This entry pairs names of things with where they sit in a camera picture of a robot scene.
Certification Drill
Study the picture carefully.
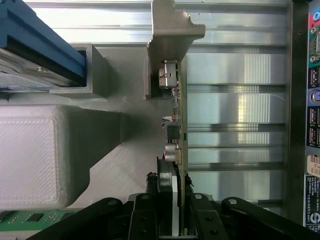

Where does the green RAM stick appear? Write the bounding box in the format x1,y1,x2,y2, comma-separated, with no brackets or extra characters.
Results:
0,209,81,232

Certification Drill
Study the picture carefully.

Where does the hard disk in blue carrier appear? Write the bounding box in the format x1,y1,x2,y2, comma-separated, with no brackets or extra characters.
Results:
0,0,89,94

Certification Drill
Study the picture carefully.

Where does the open grey PC case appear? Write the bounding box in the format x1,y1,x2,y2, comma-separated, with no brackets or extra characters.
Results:
286,0,320,228

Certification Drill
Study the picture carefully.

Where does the grey printed parts rack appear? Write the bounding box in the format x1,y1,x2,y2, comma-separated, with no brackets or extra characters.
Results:
0,42,181,240

